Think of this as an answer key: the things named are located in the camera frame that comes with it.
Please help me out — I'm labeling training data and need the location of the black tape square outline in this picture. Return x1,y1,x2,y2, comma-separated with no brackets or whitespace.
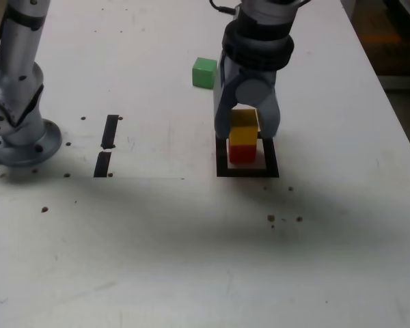
214,131,280,178

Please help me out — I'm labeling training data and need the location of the red cube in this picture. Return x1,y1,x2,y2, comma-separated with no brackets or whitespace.
228,143,258,165

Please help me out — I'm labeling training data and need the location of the green cube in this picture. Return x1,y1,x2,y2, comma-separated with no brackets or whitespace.
191,57,219,91

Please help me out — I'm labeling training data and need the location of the yellow cube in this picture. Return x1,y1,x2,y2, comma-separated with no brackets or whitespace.
228,108,261,148

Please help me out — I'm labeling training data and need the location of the black tape strip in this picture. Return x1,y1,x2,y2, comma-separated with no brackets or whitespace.
93,114,120,178

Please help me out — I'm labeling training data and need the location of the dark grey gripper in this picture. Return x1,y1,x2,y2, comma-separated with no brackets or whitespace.
213,54,282,139

